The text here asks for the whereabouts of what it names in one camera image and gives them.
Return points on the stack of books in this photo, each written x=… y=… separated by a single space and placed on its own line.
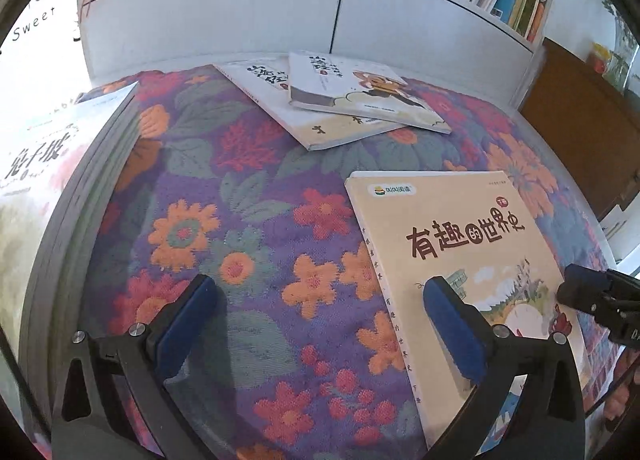
x=85 y=190

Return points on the brown wooden cabinet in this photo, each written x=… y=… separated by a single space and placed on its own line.
x=575 y=130

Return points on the beige cover book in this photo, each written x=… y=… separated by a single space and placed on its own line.
x=450 y=220

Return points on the white book with orange animal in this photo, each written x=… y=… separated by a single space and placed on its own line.
x=395 y=112

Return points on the white mermaid cover book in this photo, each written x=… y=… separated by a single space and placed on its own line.
x=260 y=90

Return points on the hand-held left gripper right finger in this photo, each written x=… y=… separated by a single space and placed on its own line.
x=455 y=335

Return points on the floral purple blanket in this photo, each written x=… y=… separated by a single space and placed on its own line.
x=240 y=220

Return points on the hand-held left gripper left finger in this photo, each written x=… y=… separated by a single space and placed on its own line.
x=180 y=335

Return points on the white bookshelf cabinet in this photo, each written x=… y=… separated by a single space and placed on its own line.
x=225 y=15

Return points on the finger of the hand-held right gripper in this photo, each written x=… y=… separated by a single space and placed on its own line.
x=582 y=287

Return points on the black lettering wall decal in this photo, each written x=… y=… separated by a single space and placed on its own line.
x=35 y=15

